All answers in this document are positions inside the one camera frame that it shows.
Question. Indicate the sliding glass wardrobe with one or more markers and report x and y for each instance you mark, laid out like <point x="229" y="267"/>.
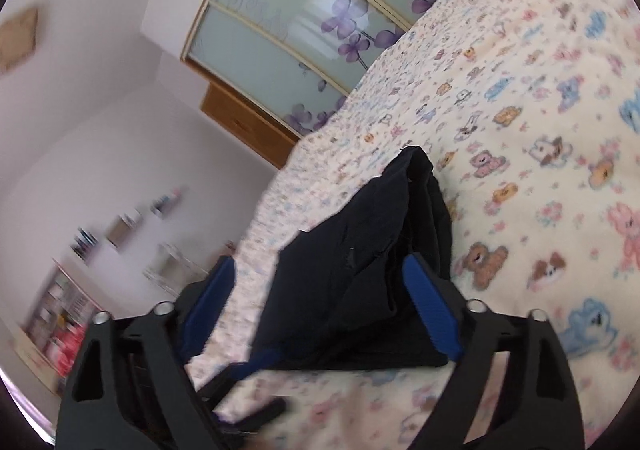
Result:
<point x="296" y="59"/>

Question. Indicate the white wall shelf unit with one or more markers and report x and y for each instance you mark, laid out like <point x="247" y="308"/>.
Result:
<point x="171" y="271"/>

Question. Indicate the floral bed sheet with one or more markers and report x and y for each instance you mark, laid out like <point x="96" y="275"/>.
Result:
<point x="529" y="112"/>

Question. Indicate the white bookshelf with items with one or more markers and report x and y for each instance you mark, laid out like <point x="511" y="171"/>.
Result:
<point x="50" y="338"/>

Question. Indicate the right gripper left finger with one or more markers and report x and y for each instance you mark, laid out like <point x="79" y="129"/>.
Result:
<point x="128" y="388"/>

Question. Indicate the fleece animal print blanket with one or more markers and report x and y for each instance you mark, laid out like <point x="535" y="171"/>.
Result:
<point x="452" y="262"/>

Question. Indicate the black pants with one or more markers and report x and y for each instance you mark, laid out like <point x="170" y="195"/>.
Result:
<point x="337" y="300"/>

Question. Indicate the wooden door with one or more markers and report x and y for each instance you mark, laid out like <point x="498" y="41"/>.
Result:
<point x="253" y="126"/>

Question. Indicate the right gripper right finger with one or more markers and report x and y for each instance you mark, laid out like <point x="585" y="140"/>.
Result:
<point x="511" y="387"/>

